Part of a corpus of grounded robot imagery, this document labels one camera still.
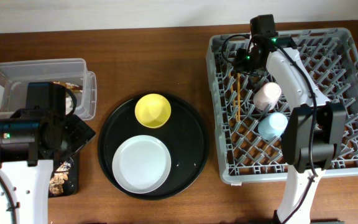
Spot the pink cup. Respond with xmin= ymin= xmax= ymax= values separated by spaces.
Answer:
xmin=253 ymin=82 xmax=282 ymax=111

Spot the gold snack wrapper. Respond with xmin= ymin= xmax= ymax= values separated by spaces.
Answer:
xmin=53 ymin=82 xmax=83 ymax=93

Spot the food scraps and rice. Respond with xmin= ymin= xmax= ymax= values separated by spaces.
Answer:
xmin=49 ymin=162 xmax=71 ymax=197

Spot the blue cup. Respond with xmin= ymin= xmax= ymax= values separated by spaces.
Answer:
xmin=258 ymin=112 xmax=288 ymax=141

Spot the grey plate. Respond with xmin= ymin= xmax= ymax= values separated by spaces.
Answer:
xmin=112 ymin=135 xmax=172 ymax=194

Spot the yellow bowl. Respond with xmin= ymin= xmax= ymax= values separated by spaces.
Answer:
xmin=135 ymin=93 xmax=172 ymax=129

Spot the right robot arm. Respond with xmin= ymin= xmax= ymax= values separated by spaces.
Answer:
xmin=234 ymin=14 xmax=346 ymax=223

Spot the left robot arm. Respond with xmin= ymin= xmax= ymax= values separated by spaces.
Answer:
xmin=0 ymin=82 xmax=96 ymax=223

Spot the grey dishwasher rack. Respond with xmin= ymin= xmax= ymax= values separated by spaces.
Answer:
xmin=206 ymin=28 xmax=358 ymax=185

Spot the clear plastic bin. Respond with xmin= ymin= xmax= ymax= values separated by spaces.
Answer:
xmin=0 ymin=58 xmax=97 ymax=121

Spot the black rectangular tray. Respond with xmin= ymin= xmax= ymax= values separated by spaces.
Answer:
xmin=48 ymin=154 xmax=80 ymax=198

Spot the round black serving tray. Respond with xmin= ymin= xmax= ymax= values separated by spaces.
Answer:
xmin=98 ymin=92 xmax=209 ymax=200

